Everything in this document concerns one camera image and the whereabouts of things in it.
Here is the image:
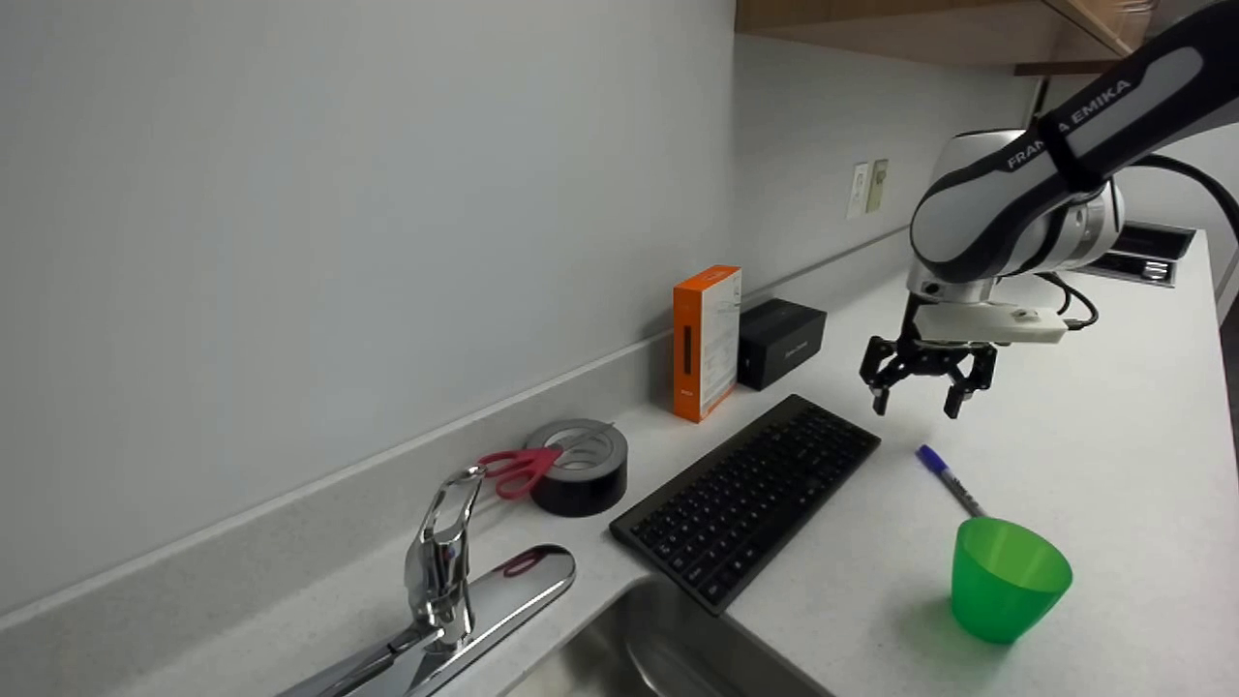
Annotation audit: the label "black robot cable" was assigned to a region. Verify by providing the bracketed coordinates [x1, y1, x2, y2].
[1038, 269, 1105, 332]

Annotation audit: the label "small black box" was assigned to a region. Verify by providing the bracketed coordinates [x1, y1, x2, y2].
[736, 296, 828, 397]

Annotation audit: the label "chrome sink faucet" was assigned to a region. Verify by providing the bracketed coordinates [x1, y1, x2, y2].
[273, 462, 582, 697]

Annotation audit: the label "black computer keyboard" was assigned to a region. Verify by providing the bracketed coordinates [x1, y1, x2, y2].
[609, 390, 888, 617]

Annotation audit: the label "green plastic cup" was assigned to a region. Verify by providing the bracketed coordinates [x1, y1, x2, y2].
[947, 515, 1078, 651]

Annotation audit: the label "beige wall plate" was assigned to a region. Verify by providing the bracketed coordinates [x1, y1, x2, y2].
[865, 154, 896, 218]

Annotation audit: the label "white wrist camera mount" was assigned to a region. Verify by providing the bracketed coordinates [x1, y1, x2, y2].
[905, 297, 1067, 349]

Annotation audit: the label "blue capped marker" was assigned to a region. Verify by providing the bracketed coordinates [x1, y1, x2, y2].
[915, 440, 990, 523]

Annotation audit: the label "wooden wall cabinet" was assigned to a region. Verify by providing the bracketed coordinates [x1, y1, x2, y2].
[732, 0, 1156, 73]

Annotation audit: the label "red handled scissors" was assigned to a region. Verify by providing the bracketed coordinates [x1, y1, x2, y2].
[472, 440, 570, 505]

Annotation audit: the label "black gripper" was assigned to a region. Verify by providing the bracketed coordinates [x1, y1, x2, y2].
[857, 326, 1003, 422]

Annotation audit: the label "orange and white box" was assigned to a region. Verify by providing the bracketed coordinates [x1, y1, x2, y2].
[671, 264, 748, 426]

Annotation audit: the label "grey duct tape roll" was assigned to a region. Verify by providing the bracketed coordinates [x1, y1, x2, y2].
[517, 416, 632, 518]

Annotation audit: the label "white wall outlet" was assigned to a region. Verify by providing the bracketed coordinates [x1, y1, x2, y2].
[843, 158, 875, 221]

